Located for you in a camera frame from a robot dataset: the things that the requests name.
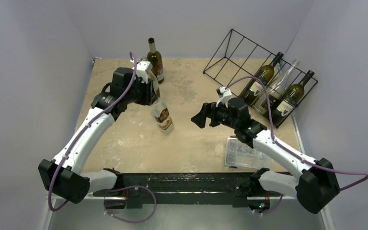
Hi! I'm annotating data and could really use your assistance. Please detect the clear square bottle gold cap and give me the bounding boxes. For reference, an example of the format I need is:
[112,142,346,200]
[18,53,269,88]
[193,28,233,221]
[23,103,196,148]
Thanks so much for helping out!
[151,99,174,135]

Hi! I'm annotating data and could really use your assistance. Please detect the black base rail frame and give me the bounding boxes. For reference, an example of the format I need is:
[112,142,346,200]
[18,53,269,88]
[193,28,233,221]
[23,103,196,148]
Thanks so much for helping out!
[93,168,281,209]

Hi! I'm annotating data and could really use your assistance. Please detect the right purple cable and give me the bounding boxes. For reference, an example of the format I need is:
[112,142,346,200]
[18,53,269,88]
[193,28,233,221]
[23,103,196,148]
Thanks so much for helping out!
[225,76,368,192]

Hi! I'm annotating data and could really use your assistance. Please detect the dark green bottle front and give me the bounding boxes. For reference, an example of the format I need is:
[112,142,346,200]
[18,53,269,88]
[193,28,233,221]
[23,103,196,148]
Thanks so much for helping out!
[271,70,315,126]

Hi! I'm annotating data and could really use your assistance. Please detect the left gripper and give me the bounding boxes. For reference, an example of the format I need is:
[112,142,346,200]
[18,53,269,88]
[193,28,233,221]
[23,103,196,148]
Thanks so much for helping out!
[125,76,157,105]

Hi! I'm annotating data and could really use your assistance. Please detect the dark green bottle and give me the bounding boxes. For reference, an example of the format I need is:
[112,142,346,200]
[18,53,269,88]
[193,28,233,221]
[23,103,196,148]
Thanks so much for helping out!
[271,70,315,126]
[240,52,284,106]

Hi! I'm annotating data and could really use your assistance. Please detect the tall clear glass bottle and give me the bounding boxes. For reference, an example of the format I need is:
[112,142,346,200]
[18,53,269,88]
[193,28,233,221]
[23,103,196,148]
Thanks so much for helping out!
[149,64,161,98]

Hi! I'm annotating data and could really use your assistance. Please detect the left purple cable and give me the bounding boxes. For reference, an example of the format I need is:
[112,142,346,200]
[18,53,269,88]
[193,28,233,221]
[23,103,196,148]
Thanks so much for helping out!
[47,52,138,212]

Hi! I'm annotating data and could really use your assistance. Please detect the purple cable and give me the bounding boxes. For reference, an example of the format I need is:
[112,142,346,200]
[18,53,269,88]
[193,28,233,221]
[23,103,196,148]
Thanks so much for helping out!
[47,52,138,212]
[225,76,368,192]

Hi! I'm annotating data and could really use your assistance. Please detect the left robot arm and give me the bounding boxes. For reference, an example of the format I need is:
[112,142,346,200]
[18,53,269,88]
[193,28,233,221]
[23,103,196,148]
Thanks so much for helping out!
[38,67,157,204]

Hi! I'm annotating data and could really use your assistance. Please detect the clear glass bottle short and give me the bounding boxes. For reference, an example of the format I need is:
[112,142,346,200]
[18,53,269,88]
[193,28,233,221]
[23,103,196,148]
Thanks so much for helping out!
[252,59,300,116]

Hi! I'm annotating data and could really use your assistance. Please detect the purple cable loop below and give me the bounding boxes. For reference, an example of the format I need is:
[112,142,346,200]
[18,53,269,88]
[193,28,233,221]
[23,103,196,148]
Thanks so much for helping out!
[103,185,158,225]

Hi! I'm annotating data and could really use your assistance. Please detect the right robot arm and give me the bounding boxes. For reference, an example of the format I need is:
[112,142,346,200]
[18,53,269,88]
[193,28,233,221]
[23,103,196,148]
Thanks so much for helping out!
[191,98,341,214]

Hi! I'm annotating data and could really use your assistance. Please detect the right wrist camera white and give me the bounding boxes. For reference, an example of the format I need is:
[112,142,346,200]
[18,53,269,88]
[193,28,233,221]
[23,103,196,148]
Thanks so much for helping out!
[216,86,232,107]

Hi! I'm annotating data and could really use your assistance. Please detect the clear plastic screw box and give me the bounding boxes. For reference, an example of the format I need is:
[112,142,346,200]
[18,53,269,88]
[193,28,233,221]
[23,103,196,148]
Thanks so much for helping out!
[224,136,272,170]

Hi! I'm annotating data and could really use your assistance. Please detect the black wire wine rack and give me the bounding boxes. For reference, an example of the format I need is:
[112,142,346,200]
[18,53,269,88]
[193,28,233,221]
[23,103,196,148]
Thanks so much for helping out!
[203,29,318,128]

